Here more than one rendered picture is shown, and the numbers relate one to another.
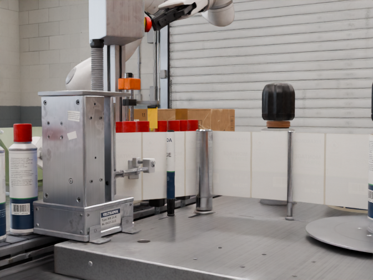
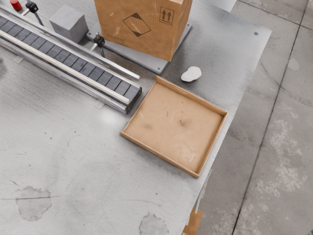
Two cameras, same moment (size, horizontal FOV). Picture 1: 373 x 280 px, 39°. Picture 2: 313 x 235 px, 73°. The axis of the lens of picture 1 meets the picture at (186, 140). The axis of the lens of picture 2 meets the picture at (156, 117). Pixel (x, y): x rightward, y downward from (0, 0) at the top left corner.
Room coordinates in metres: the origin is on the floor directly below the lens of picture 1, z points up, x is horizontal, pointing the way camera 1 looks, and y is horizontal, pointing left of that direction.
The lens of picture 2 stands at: (2.13, -0.74, 1.55)
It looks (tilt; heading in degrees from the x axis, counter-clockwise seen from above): 67 degrees down; 79
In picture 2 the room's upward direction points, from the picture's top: 9 degrees clockwise
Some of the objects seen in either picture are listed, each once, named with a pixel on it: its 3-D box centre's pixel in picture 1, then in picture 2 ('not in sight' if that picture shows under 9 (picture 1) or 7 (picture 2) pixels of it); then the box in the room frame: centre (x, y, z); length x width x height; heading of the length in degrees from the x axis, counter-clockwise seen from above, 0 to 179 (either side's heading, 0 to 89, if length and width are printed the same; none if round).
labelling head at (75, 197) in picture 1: (84, 162); not in sight; (0.99, 0.19, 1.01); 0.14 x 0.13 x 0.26; 148
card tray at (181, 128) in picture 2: not in sight; (175, 123); (2.25, -0.47, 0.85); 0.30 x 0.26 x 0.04; 148
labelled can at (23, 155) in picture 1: (23, 178); not in sight; (0.98, 0.31, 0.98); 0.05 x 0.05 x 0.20
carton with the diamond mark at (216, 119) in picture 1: (195, 141); (147, 2); (2.16, -0.04, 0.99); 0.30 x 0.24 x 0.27; 158
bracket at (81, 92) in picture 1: (85, 93); not in sight; (0.99, 0.19, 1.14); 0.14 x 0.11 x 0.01; 148
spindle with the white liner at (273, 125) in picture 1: (277, 143); not in sight; (1.32, -0.23, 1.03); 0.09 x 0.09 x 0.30
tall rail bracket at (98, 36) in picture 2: not in sight; (98, 53); (1.97, -0.22, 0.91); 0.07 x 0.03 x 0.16; 58
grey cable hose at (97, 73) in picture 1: (97, 82); not in sight; (1.31, 0.22, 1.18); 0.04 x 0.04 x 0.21
